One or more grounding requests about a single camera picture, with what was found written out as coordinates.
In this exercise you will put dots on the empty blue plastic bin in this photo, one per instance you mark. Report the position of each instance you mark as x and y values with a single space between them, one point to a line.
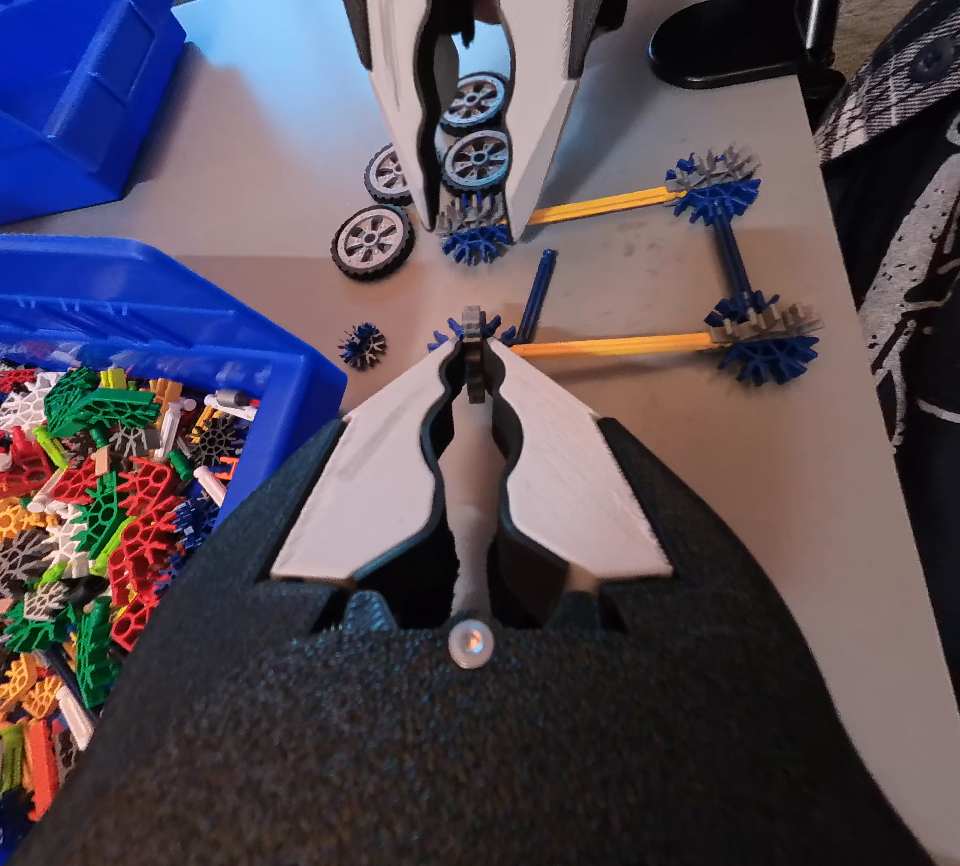
75 55

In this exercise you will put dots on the blue plastic storage bin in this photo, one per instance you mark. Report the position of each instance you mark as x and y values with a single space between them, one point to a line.
112 296

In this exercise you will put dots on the black printed shirt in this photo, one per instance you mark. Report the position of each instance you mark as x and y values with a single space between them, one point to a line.
900 281

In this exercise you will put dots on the grey toy wheel black tyre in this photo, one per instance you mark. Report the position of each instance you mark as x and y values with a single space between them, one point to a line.
480 164
373 239
476 102
384 175

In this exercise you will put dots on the yellow plastic rod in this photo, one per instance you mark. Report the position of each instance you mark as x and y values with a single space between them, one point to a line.
600 205
615 347

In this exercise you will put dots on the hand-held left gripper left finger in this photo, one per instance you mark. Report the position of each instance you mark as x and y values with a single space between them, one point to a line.
360 498

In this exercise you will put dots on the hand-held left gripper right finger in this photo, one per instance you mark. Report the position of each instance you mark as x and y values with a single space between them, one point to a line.
577 498

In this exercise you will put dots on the pile of colourful construction pieces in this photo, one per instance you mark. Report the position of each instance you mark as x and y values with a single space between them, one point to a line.
90 476

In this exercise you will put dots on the blue plastic rod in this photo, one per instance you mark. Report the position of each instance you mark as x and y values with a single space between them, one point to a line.
731 250
536 296

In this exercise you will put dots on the blue and grey snowflake connector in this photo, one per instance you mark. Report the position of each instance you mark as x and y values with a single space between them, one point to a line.
472 322
364 347
716 194
472 241
769 356

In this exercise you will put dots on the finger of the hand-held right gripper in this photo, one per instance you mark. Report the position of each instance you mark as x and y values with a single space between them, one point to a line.
394 55
547 25

